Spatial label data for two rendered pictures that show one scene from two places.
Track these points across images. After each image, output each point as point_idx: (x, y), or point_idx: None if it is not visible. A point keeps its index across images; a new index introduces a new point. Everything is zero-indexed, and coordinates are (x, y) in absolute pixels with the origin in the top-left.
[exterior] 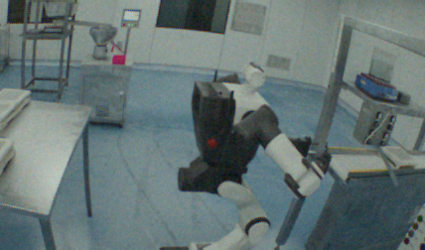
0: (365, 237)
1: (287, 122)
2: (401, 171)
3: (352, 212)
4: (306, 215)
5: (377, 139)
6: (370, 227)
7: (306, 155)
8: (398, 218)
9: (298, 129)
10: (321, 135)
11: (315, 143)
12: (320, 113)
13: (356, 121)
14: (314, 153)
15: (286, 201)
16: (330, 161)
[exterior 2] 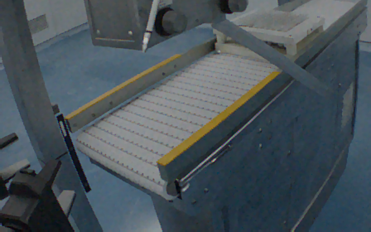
0: (292, 211)
1: (63, 85)
2: (307, 53)
3: (240, 215)
4: (151, 211)
5: None
6: (293, 193)
7: (2, 188)
8: (328, 137)
9: (79, 85)
10: (26, 102)
11: (4, 142)
12: (101, 49)
13: None
14: (23, 166)
15: (108, 205)
16: (50, 193)
